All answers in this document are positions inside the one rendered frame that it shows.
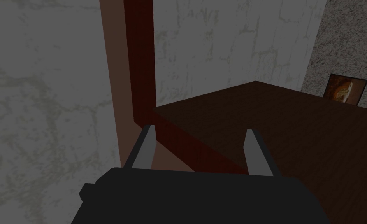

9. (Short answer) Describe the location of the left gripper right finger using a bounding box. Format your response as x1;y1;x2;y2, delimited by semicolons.
243;129;282;177

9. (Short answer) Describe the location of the orange brown framed picture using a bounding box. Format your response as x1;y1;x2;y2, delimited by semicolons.
323;73;367;107

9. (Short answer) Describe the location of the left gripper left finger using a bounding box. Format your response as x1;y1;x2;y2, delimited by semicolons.
123;125;156;170

